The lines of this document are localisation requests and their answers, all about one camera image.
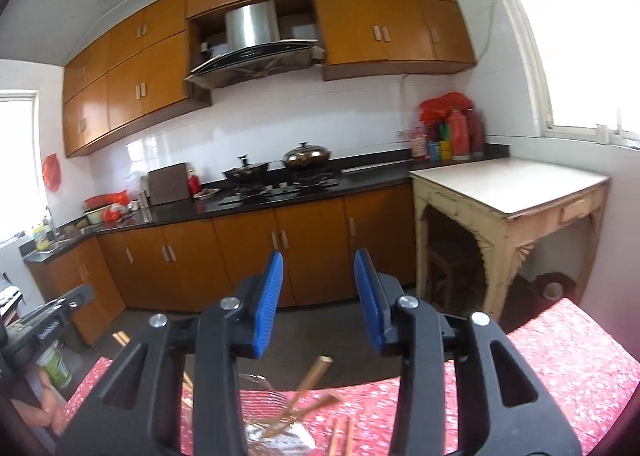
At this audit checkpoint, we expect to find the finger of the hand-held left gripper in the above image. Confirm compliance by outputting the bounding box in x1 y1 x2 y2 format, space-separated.
47 285 96 321

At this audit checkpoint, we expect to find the wok with metal lid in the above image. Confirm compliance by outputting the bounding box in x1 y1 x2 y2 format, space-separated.
282 142 332 169

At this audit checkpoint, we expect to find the red floral tablecloth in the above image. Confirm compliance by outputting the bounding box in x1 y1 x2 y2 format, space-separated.
62 297 640 456

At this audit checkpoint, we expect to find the crumpled red plastic bag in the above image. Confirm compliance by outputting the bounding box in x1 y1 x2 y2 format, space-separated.
102 190 130 223

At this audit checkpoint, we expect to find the red bag over bottles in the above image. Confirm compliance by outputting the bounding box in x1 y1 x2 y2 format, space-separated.
419 92 473 124

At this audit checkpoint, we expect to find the green white plastic bucket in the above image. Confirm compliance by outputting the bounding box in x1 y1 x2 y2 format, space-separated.
36 343 73 389

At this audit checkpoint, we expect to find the person's left hand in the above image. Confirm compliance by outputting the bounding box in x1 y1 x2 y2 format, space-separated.
10 371 68 437

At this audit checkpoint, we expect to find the black gas stove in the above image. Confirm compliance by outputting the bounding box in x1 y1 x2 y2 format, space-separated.
218 175 343 204

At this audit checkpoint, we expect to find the large red plastic bottle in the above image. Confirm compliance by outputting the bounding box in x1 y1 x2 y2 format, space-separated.
446 108 472 161

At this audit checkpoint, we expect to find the steel range hood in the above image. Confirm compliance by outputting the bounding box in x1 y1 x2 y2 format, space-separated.
184 0 327 89

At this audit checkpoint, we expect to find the red label bottle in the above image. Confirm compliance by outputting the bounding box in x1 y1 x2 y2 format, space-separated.
411 126 430 160

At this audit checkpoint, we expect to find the metal wire chopstick holder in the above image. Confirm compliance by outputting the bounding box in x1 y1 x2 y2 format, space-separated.
239 372 318 456

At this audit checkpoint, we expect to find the white wall cable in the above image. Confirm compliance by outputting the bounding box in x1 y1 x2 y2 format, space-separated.
397 0 501 137

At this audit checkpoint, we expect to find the window with white frame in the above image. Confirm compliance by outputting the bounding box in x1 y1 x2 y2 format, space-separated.
0 90 41 247

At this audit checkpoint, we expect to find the red plastic bag on wall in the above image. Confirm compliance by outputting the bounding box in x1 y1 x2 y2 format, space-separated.
41 153 62 193

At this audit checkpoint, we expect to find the black kitchen countertop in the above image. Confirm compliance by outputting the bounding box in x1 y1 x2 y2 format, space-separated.
22 143 511 264

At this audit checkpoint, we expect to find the wooden upper wall cabinet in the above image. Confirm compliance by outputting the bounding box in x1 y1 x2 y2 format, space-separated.
62 0 477 158

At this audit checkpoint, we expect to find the wooden stool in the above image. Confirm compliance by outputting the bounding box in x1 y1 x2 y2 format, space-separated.
427 208 488 309

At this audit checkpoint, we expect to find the cream wooden side table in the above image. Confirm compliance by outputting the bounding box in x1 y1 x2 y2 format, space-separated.
409 157 612 324

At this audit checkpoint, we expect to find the black wok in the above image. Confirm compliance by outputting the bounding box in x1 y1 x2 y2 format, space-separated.
222 154 271 181

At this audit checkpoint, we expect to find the round dark pot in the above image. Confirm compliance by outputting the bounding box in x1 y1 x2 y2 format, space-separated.
532 272 576 301

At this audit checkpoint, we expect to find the wooden base cabinet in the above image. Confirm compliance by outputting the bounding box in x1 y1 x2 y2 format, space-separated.
27 183 418 344

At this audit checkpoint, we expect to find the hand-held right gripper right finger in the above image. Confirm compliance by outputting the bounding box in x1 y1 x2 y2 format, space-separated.
353 249 583 456

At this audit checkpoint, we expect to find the large sliding window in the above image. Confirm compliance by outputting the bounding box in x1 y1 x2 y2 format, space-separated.
492 0 640 151

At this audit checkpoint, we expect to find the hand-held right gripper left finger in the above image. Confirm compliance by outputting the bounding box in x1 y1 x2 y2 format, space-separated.
55 250 286 456

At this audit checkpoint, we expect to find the dark red bottle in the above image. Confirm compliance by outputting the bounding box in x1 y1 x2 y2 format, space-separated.
466 108 486 158

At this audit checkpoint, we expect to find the dark wooden cutting board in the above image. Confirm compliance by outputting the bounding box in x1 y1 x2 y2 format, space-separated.
147 162 191 207

